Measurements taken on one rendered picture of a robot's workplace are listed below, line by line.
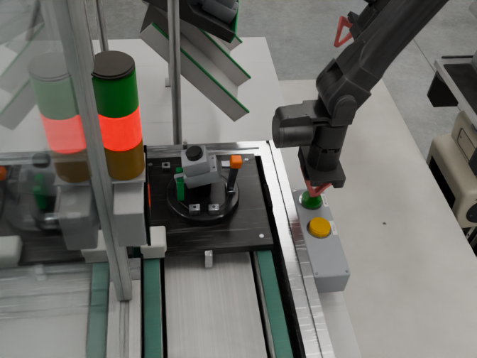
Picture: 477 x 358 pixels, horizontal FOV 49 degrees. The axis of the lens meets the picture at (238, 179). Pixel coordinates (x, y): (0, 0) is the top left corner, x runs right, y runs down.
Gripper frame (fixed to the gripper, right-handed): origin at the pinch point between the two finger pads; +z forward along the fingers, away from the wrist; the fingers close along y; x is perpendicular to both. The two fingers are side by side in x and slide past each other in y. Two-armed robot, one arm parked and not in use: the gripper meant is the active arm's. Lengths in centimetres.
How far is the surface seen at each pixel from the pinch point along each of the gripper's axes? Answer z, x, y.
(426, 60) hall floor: 99, 132, -185
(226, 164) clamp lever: -8.2, -17.7, -1.4
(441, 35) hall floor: 100, 153, -212
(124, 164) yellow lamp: -30.9, -33.4, 19.7
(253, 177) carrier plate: 1.2, -11.2, -6.4
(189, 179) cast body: -6.9, -24.5, 0.5
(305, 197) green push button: 1.0, -1.6, -0.1
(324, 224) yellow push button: 1.0, 0.4, 6.9
